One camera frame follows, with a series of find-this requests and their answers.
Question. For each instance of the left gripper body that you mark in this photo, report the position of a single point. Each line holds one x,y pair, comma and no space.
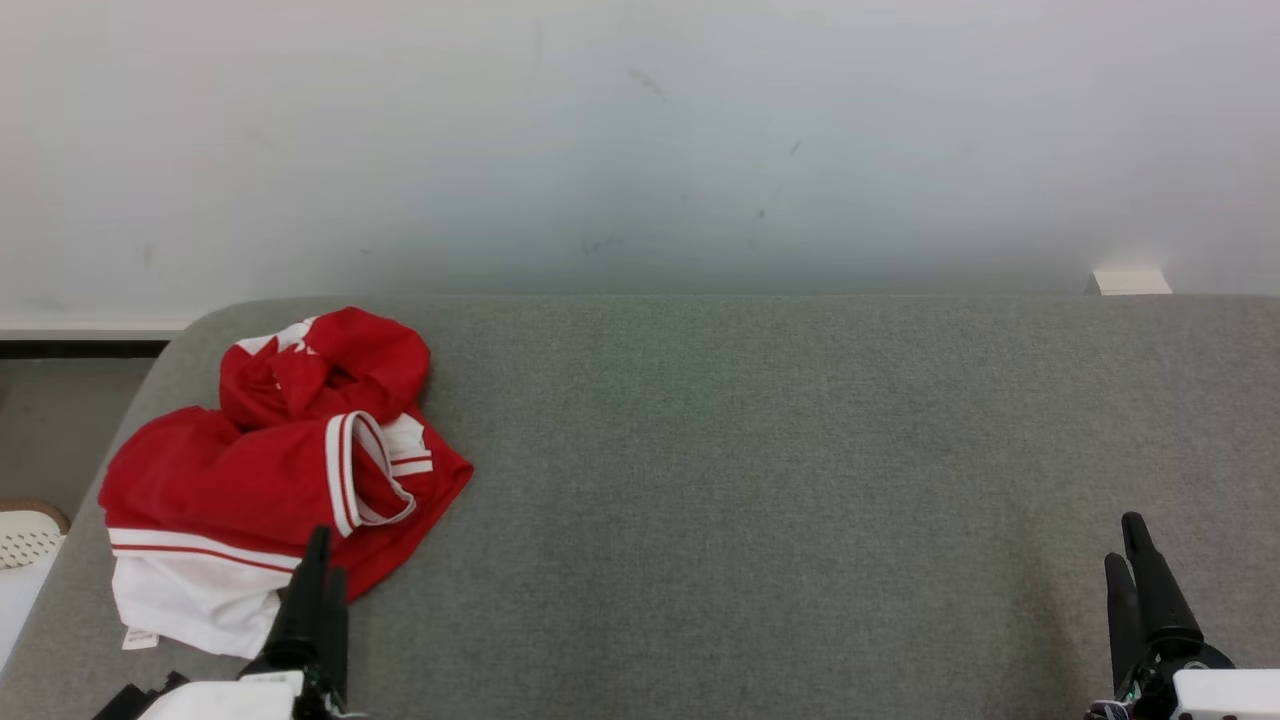
230,700

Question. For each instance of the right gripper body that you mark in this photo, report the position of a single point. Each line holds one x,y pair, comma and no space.
1230,695

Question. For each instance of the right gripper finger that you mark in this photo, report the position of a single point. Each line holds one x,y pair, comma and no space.
1165,610
1125,630

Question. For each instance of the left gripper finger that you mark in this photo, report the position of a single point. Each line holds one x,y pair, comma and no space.
337,630
305,610

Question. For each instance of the red basketball jersey white sleeves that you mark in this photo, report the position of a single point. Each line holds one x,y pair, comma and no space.
200,470

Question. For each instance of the white baseboard strip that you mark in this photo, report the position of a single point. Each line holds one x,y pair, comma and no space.
80,326

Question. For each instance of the grey fabric sofa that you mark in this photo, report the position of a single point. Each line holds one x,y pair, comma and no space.
750,500

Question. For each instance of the white wall box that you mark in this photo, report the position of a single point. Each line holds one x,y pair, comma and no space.
1130,283

